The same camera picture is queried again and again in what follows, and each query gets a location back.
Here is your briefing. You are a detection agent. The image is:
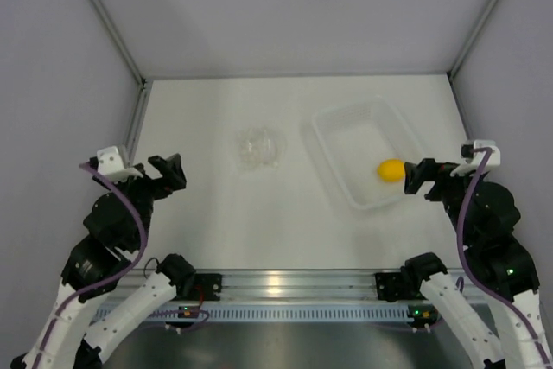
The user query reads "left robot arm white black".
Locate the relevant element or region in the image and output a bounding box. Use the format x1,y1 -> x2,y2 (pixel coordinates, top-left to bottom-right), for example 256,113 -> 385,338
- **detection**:
10,146 -> 196,368

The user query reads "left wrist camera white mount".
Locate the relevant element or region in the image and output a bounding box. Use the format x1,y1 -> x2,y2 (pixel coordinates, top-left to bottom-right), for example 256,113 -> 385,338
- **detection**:
96,146 -> 143,183

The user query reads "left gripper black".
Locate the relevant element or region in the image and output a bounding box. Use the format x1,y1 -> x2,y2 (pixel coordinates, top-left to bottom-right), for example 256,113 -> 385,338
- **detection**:
93,155 -> 185,251

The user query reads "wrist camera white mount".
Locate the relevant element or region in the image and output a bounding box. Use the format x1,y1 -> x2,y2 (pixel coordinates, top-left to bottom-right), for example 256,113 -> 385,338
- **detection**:
450,139 -> 501,177
96,146 -> 143,183

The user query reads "aluminium frame post left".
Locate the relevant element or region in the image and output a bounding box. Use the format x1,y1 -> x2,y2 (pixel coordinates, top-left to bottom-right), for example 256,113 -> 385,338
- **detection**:
87,0 -> 145,86

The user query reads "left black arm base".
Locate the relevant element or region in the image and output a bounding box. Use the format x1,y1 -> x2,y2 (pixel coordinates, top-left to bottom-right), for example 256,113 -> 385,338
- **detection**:
175,272 -> 223,302

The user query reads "slotted grey cable duct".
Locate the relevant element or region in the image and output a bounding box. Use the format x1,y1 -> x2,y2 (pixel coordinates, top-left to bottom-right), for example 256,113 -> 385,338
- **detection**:
94,302 -> 433,323

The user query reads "clear zip top bag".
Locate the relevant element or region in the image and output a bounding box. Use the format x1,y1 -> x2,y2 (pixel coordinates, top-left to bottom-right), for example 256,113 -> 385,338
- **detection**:
233,126 -> 286,171

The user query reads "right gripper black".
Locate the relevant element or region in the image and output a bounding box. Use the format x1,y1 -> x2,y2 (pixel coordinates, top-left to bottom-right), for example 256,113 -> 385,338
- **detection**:
404,157 -> 484,245

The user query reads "yellow fake lemon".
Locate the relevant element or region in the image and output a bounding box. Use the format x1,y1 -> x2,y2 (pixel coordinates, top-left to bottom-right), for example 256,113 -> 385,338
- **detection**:
377,159 -> 405,182

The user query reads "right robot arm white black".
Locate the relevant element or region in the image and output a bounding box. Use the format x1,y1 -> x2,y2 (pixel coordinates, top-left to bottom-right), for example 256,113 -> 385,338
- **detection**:
400,147 -> 552,368

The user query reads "aluminium mounting rail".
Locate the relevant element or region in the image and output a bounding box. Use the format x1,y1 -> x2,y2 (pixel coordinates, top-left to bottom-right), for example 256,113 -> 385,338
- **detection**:
107,268 -> 489,302

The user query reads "white perforated plastic basket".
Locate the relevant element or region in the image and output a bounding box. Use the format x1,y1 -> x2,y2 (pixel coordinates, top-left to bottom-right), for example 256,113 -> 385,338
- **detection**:
302,96 -> 424,217

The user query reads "aluminium frame post right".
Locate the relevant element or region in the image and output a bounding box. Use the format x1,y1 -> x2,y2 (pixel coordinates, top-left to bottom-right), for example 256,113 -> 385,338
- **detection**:
447,0 -> 501,82

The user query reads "aluminium frame post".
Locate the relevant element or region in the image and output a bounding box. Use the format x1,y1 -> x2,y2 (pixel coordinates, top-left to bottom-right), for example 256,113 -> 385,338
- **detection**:
87,0 -> 145,86
447,0 -> 501,82

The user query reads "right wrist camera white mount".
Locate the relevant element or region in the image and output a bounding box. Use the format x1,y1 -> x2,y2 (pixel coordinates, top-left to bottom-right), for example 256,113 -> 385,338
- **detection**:
450,139 -> 501,177

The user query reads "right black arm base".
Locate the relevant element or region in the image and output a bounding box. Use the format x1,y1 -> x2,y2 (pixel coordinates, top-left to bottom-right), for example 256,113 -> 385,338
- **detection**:
374,272 -> 416,302

